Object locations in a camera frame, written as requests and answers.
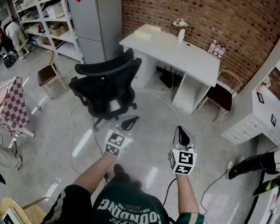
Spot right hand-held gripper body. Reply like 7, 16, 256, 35
167, 143, 198, 176

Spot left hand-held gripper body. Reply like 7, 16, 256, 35
103, 125, 136, 160

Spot black office chair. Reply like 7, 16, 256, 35
65, 42, 144, 135

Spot person's left forearm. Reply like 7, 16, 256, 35
71, 151, 117, 197

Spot person's right forearm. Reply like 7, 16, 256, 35
171, 172, 204, 215

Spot dark chair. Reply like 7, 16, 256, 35
196, 67, 243, 124

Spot brown wooden chair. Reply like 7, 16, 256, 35
35, 49, 72, 101

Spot person's left black shoe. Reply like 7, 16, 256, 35
113, 163, 132, 184

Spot black router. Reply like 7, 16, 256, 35
154, 65, 184, 90

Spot person's green shirt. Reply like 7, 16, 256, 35
38, 173, 216, 224

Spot white cabinet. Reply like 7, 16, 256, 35
219, 14, 280, 149

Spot white desk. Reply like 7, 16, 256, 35
113, 21, 225, 116

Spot white vase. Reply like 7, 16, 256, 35
177, 28, 186, 44

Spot grey refrigerator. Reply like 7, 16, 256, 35
59, 0, 128, 68

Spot white shelving rack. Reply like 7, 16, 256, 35
7, 0, 89, 65

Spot round wooden stool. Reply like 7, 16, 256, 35
0, 192, 49, 224

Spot checkered cloth table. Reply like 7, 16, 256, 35
0, 75, 41, 138

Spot cardboard box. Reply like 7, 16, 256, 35
49, 22, 71, 38

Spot pink round plate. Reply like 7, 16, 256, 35
0, 88, 10, 106

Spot white flat device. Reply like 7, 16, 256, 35
1, 207, 29, 224

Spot white storage box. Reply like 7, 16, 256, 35
45, 0, 67, 19

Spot black patterned bag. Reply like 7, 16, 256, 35
2, 53, 17, 70

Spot white floor cable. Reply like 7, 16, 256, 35
123, 69, 207, 197

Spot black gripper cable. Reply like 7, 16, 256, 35
102, 172, 111, 187
162, 177, 178, 207

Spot black floor cable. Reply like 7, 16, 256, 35
198, 167, 231, 218

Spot grey floor cable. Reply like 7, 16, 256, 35
65, 100, 89, 176

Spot glass door with black frame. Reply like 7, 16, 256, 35
232, 180, 280, 224

